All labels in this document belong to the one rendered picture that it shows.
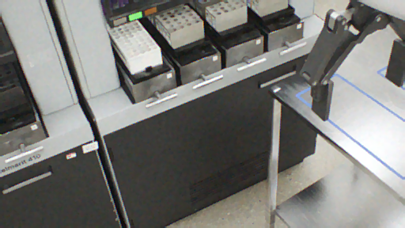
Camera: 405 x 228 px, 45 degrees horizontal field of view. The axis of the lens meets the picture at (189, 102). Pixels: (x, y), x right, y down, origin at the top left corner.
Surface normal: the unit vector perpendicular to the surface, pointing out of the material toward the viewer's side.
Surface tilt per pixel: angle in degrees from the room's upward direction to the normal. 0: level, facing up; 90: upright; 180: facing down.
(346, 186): 0
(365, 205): 0
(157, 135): 90
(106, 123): 90
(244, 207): 0
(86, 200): 90
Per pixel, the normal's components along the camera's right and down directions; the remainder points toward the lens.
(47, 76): 0.44, 0.58
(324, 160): -0.09, -0.73
